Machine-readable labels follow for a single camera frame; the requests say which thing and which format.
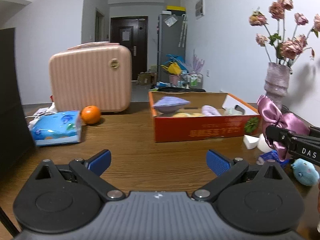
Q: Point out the red cardboard box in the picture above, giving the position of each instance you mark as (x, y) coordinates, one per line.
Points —
(169, 129)

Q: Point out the brown cardboard box on floor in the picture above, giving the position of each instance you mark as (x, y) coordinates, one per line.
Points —
(147, 78)

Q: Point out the grey refrigerator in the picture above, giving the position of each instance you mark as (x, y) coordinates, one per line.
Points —
(169, 42)

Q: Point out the orange fruit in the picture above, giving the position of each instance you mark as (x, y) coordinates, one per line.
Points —
(90, 115)

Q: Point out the dried pink rose bouquet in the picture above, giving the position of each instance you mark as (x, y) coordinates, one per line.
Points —
(281, 47)

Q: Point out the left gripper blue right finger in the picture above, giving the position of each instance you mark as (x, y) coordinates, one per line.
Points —
(223, 166)

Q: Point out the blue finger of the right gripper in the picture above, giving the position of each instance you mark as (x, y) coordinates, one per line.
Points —
(314, 131)
(282, 136)

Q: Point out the lavender linen drawstring pouch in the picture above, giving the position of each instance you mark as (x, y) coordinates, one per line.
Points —
(170, 104)

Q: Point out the yellow black box on fridge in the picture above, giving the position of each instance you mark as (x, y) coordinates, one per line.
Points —
(176, 10)

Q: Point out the light blue plush toy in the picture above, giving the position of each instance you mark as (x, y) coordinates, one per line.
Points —
(305, 172)

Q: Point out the pink ribbed small suitcase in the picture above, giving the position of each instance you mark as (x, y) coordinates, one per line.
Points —
(96, 73)

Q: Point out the blue tissue pack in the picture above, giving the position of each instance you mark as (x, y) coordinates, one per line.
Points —
(58, 128)

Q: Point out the black paper shopping bag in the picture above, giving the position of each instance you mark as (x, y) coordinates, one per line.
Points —
(16, 139)

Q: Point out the purple textured vase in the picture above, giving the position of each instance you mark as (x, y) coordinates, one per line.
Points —
(277, 83)

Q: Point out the wire trolley with bottles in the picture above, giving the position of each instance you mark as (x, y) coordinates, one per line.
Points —
(192, 80)

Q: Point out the yellow white plush alpaca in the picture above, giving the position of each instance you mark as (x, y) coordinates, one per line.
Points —
(185, 114)

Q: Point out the dark brown entrance door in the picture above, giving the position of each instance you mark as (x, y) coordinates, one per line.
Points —
(132, 32)

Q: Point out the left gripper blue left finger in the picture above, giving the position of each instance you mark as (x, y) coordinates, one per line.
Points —
(96, 165)

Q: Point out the purple satin drawstring pouch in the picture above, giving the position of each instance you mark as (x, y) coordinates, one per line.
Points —
(271, 115)

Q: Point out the pale iridescent soft pouch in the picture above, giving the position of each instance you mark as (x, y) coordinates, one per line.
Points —
(232, 111)

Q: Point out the blue foil packet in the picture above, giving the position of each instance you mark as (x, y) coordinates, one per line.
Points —
(272, 155)

